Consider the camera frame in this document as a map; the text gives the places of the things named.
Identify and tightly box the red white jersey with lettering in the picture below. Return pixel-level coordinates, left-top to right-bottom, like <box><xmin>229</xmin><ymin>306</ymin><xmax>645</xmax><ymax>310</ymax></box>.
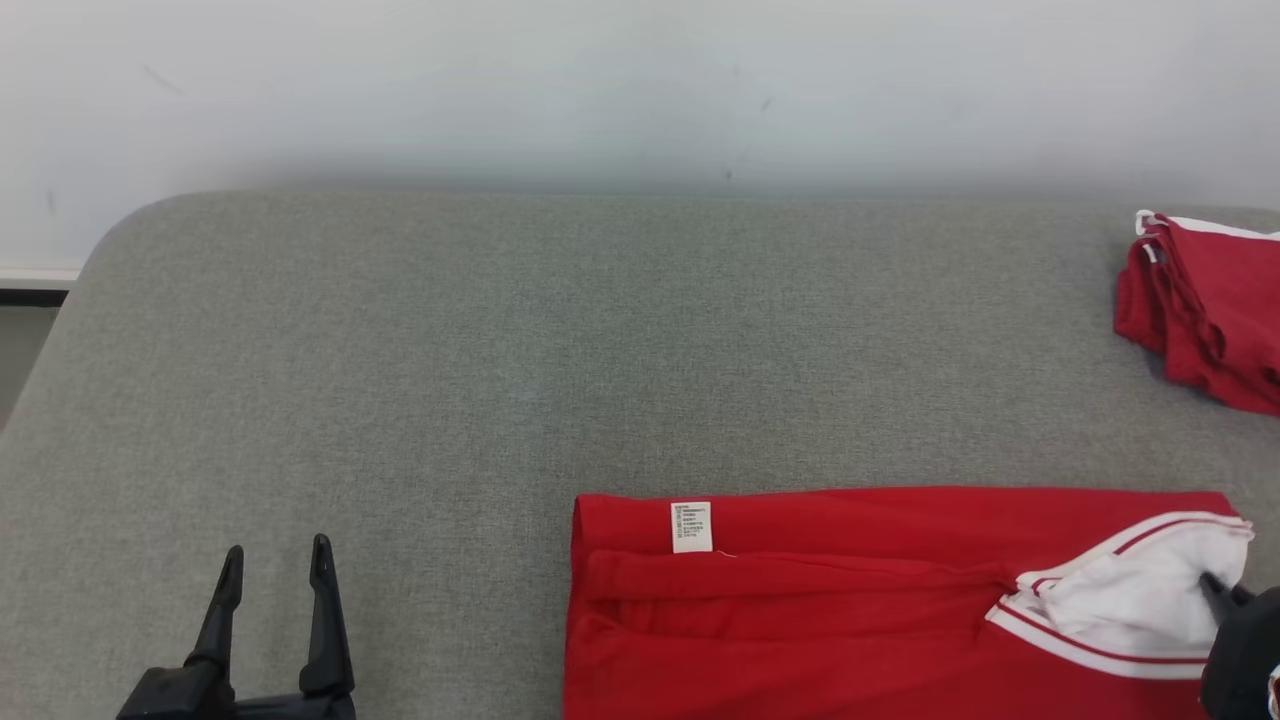
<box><xmin>1113</xmin><ymin>209</ymin><xmax>1280</xmax><ymax>417</ymax></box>

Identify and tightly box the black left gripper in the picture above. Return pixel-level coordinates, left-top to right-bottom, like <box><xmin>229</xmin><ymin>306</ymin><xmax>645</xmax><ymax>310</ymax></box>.
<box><xmin>185</xmin><ymin>533</ymin><xmax>358</xmax><ymax>720</ymax></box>

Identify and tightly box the white and black baseboard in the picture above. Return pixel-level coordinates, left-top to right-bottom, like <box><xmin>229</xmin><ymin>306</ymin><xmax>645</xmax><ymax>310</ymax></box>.
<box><xmin>0</xmin><ymin>266</ymin><xmax>84</xmax><ymax>307</ymax></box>

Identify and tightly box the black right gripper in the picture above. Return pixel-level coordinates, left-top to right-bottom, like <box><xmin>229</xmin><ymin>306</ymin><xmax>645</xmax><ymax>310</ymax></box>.
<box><xmin>1198</xmin><ymin>572</ymin><xmax>1280</xmax><ymax>720</ymax></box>

